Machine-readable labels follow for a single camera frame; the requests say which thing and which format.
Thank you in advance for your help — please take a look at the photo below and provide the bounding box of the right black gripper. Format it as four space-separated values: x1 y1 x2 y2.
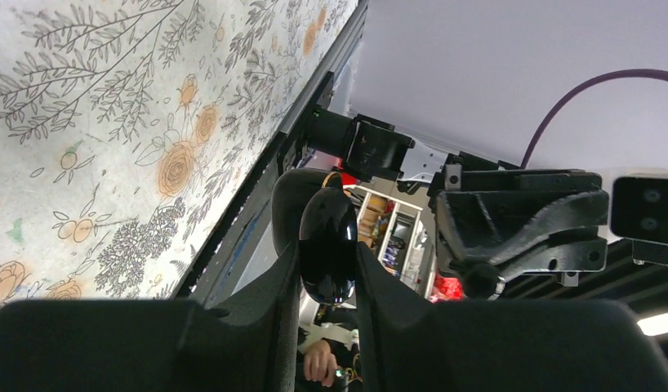
428 153 609 284

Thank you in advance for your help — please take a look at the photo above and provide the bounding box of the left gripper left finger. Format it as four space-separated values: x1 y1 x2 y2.
0 244 300 391

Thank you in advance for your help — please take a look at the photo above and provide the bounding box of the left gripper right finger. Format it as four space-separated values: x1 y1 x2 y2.
356 243 668 391

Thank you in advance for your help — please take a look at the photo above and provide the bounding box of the black oval case lid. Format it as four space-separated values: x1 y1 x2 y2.
297 187 358 306

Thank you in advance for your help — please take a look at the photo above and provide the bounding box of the black earbud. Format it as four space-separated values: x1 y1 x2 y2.
460 264 505 300

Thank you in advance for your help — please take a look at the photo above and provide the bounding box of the black earbud charging case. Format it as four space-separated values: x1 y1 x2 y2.
271 167 343 256

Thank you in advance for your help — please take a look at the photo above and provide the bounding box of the floral patterned table mat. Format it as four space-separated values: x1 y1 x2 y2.
0 1 358 309

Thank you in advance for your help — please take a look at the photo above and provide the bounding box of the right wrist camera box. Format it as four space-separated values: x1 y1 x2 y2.
609 173 668 269

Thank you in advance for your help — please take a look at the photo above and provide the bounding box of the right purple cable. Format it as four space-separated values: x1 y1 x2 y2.
520 69 668 170

